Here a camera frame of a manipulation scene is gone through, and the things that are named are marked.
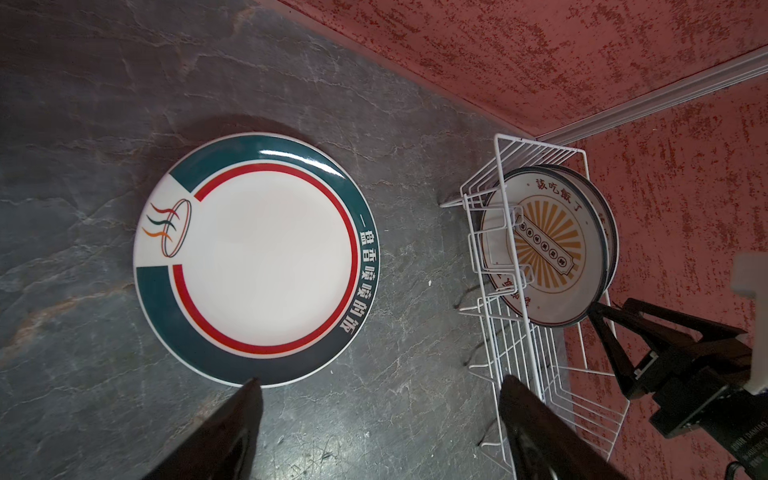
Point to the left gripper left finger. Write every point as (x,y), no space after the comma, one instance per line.
(224,446)

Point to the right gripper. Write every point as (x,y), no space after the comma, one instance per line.
(696,386)

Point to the white wire dish rack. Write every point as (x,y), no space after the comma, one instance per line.
(562,366)

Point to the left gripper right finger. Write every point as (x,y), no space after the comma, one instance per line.
(542,445)

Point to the white round plate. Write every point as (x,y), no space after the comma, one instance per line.
(256,256)
(544,247)
(604,213)

